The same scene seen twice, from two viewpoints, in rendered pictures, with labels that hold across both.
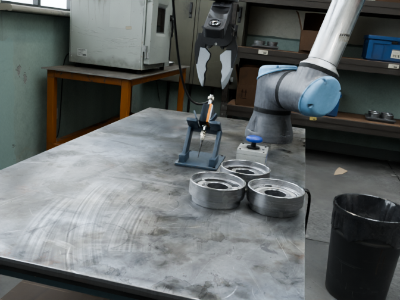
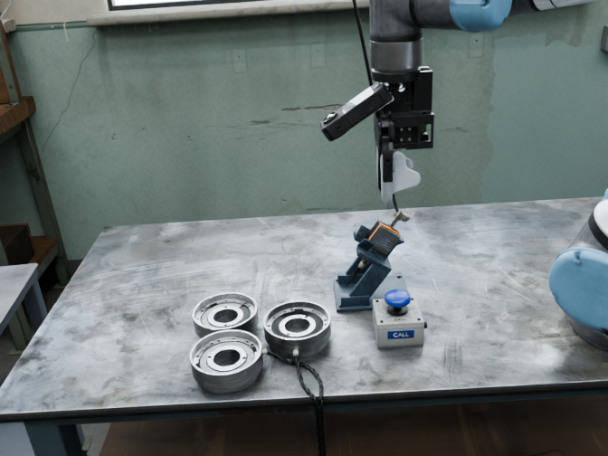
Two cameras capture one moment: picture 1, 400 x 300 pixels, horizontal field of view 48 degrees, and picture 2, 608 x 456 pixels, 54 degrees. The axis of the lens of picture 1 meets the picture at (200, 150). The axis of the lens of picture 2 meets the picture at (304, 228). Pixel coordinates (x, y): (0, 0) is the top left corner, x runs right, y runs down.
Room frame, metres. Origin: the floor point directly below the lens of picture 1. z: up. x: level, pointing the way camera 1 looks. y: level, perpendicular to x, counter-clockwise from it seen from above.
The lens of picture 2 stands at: (0.79, -0.87, 1.38)
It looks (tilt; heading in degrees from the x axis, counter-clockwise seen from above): 26 degrees down; 80
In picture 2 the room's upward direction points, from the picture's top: 4 degrees counter-clockwise
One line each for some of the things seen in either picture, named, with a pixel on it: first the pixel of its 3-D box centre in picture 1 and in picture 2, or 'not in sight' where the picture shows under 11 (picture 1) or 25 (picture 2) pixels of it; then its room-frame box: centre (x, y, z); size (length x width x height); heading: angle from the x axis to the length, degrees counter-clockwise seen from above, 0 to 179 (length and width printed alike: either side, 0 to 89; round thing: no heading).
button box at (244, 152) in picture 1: (252, 155); (401, 320); (1.07, -0.13, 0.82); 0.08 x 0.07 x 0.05; 169
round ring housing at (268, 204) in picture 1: (274, 197); (227, 362); (0.79, -0.15, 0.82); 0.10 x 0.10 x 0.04
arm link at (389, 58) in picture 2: not in sight; (395, 54); (1.10, -0.01, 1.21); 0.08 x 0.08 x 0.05
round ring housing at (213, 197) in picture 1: (216, 190); (226, 320); (0.80, -0.04, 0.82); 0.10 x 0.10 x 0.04
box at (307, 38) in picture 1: (321, 33); not in sight; (4.40, -1.02, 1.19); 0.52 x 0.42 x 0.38; 79
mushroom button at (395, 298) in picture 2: (253, 146); (397, 307); (1.06, -0.13, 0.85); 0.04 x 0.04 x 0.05
